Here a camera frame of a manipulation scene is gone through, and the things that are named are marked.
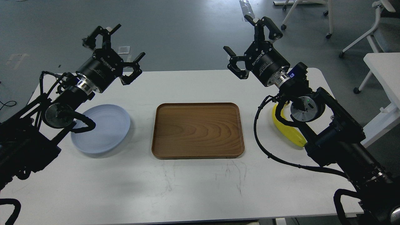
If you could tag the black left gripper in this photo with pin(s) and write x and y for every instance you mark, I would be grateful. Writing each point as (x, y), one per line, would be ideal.
(106, 65)

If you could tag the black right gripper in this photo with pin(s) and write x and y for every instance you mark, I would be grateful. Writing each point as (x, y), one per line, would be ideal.
(262, 60)

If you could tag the light blue plate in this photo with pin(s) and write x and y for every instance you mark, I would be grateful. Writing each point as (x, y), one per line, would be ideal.
(112, 125)

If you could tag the yellow banana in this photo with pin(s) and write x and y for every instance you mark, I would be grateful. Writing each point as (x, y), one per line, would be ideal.
(291, 133)

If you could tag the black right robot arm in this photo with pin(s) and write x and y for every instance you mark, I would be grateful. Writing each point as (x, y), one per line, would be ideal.
(333, 136)

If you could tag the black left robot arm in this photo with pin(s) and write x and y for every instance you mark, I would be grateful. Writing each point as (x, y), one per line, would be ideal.
(29, 139)

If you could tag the grey floor tape strip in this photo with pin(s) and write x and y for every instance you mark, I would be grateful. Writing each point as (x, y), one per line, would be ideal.
(246, 8)

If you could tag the white chair base with casters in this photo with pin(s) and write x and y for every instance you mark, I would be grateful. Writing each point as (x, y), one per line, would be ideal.
(307, 12)

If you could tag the brown wooden tray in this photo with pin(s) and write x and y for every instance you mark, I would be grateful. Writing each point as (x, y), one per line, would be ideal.
(197, 131)

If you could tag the white office chair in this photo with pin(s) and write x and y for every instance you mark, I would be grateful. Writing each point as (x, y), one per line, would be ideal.
(384, 35)

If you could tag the white side table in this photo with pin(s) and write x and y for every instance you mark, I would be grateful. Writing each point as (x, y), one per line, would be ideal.
(385, 67)

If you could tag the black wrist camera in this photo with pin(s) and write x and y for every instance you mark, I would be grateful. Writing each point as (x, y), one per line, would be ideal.
(298, 72)

